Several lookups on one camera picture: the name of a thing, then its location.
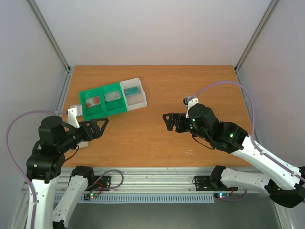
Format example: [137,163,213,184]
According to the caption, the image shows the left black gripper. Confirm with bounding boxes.
[59,117,109,151]

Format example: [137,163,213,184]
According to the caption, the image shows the white card holder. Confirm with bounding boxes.
[78,142,89,149]

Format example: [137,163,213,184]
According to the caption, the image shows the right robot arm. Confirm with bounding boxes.
[163,104,305,208]

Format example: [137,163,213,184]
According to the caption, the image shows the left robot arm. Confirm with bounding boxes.
[26,116,109,229]

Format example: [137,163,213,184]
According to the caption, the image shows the red-patterned card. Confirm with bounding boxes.
[85,96,101,108]

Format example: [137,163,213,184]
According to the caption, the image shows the grey card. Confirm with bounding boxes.
[104,91,122,103]

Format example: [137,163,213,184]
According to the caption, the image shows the teal card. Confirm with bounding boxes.
[124,86,140,97]

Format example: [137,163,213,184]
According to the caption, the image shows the green two-compartment tray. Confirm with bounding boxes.
[79,83,127,121]

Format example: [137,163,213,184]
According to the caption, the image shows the white translucent tray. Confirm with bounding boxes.
[119,78,147,111]

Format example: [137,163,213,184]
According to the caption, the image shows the left circuit board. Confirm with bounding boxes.
[83,193,99,201]

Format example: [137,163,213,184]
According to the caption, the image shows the circuit board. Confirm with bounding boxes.
[83,193,99,201]
[214,192,231,199]

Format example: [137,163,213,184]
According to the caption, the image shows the right circuit board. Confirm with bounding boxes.
[214,192,231,199]

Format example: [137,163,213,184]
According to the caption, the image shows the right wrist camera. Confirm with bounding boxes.
[183,96,200,119]

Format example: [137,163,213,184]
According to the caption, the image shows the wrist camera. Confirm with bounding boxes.
[67,104,82,128]
[183,96,200,119]

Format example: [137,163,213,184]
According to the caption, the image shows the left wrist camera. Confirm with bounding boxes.
[67,104,82,128]

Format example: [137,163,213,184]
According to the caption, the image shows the aluminium front rail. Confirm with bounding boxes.
[22,167,270,193]

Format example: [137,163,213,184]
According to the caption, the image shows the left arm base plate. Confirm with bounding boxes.
[86,176,111,191]

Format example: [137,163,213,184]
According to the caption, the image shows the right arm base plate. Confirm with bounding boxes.
[192,176,238,192]

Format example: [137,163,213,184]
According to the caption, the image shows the slotted cable duct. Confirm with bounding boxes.
[53,193,215,204]

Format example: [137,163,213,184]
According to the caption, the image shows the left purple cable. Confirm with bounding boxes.
[5,110,70,229]

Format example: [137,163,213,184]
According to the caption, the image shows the purple cable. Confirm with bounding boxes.
[5,110,70,229]
[195,81,305,183]

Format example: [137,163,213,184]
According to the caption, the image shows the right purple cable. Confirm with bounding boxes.
[195,81,305,183]

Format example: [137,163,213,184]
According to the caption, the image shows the left aluminium frame post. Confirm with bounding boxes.
[27,0,71,73]

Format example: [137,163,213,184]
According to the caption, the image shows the aluminium frame post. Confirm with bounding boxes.
[27,0,71,73]
[234,0,280,74]

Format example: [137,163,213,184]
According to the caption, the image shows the right aluminium frame post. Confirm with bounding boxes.
[234,0,280,74]

